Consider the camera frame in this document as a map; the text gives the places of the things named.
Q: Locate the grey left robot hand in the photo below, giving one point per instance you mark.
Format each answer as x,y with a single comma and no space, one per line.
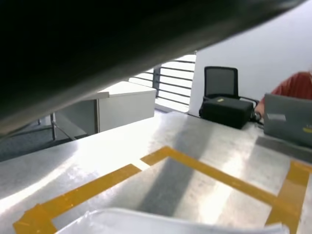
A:
72,38

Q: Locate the steel workbench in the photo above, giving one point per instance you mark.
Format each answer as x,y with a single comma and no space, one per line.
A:
97,151

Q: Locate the yellow tape on workbench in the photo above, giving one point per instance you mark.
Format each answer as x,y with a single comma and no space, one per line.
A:
290,200

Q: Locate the white desk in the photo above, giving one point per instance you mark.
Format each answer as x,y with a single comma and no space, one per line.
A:
126,109

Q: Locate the grey metal railing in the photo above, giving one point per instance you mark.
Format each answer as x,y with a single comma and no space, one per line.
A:
157,80

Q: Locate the black office chair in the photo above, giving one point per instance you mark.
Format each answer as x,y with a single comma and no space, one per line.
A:
220,82

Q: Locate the black carrying case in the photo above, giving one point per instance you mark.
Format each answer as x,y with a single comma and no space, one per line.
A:
227,113

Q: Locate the grey laptop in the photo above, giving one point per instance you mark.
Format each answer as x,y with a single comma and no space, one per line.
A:
287,122

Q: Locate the person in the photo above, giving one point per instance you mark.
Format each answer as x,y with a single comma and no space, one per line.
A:
297,85

